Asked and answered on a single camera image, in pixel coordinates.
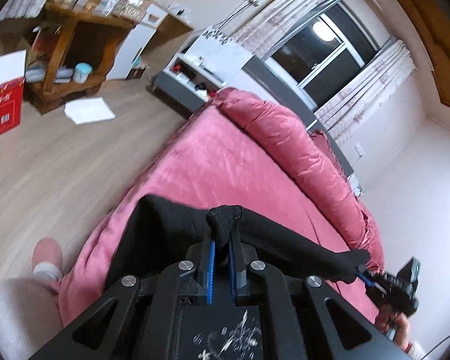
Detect person's right hand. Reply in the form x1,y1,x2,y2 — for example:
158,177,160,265
375,304,412,346

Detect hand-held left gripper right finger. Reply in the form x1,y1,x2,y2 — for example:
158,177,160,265
228,238,403,360

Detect dark window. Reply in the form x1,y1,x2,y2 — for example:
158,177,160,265
264,2,393,108

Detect patterned white curtain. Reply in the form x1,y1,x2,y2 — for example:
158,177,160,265
229,0,358,59
315,39,416,148

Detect person's right forearm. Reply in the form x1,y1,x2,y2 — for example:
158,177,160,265
405,339,430,360

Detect pink rolled duvet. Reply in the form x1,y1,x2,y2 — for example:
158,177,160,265
217,87,385,271

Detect white bedside shelf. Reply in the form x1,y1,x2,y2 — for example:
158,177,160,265
148,26,256,112

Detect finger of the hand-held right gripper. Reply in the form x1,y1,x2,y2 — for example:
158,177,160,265
356,265,383,294

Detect grey headboard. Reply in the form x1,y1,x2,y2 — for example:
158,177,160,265
242,58,356,180

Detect red cardboard box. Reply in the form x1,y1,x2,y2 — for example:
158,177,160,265
0,50,27,146

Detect white paper sheet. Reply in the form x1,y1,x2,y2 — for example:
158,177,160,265
64,97,116,125

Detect person's pink slipper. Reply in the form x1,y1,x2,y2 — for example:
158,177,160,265
32,238,64,281

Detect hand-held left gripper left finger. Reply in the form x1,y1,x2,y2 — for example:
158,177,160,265
31,238,215,360

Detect person's leg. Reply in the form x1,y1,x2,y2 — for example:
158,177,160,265
0,274,65,360

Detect light blue jar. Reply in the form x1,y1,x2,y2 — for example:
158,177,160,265
72,62,94,83

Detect wooden cupboard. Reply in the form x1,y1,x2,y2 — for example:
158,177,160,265
135,10,195,79

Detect black pants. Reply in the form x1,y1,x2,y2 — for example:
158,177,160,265
105,194,372,298

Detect wooden shelf table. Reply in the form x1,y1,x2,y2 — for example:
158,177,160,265
22,0,139,115

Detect wooden wardrobe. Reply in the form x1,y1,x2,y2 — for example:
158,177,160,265
367,0,450,116

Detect white cabinet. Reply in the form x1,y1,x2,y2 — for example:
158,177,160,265
107,2,169,82

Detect pink bed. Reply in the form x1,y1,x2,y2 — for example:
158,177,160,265
56,94,385,327

